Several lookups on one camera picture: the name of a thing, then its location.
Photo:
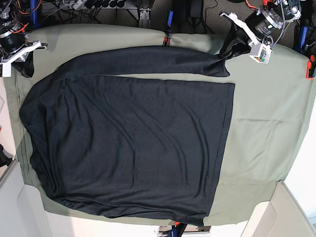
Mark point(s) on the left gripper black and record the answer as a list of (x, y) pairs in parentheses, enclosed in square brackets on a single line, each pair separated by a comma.
[(236, 43)]

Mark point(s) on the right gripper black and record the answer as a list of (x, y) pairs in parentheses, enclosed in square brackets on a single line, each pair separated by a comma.
[(28, 64)]

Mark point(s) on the dark long-sleeve T-shirt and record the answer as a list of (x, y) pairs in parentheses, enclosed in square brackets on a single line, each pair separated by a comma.
[(109, 144)]

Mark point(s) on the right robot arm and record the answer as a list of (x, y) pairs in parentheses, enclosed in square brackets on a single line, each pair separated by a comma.
[(15, 49)]

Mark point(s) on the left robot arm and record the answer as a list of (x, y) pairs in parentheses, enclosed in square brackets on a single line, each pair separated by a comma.
[(260, 31)]

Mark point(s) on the orange black clamp centre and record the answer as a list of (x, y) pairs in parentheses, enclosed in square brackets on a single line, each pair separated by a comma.
[(167, 40)]

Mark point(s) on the orange black clamp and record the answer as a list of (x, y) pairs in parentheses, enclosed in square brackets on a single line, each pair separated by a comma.
[(311, 68), (167, 40), (177, 230)]

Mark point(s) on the green table cloth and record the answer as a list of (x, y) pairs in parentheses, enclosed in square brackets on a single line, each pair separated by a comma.
[(272, 109)]

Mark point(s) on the orange black clamp right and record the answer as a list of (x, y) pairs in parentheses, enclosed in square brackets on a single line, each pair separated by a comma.
[(311, 68)]

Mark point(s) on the beige plastic bin left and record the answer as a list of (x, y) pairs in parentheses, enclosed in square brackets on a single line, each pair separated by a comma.
[(21, 209)]

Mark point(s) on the beige plastic bin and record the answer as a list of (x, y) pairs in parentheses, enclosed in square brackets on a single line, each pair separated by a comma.
[(281, 216), (21, 209)]

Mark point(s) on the beige plastic bin right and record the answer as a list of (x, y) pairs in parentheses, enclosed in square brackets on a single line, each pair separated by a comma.
[(281, 216)]

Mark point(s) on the orange black clamp bottom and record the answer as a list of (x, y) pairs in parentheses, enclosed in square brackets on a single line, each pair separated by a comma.
[(177, 230)]

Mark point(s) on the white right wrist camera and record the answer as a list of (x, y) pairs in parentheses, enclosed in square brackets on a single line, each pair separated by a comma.
[(21, 54)]

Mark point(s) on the blue clamp handle left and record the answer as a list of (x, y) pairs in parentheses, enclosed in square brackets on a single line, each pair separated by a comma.
[(34, 6)]

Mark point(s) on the blue clamp handle right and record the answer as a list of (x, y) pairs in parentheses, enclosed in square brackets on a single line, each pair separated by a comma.
[(300, 32)]

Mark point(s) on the metal table bracket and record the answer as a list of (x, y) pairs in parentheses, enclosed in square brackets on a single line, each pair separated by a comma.
[(144, 18)]

